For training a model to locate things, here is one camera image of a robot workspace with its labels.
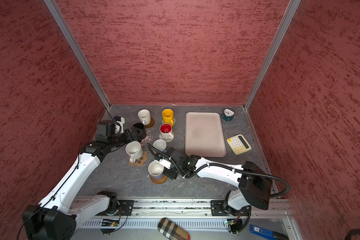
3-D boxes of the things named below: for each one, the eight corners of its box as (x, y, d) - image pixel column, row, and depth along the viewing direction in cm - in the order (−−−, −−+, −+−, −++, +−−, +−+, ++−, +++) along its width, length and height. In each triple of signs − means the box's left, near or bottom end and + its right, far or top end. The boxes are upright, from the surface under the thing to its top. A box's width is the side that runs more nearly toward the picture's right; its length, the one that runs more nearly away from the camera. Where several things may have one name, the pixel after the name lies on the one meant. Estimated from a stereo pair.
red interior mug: (160, 141, 101) (158, 134, 95) (161, 130, 107) (159, 123, 101) (173, 141, 101) (172, 134, 95) (174, 130, 107) (173, 123, 101)
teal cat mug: (219, 119, 115) (221, 115, 111) (224, 111, 120) (226, 107, 116) (229, 124, 112) (231, 120, 108) (234, 116, 117) (236, 111, 113)
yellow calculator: (235, 155, 95) (235, 154, 93) (225, 140, 103) (226, 138, 101) (252, 150, 98) (253, 148, 96) (241, 135, 106) (242, 133, 104)
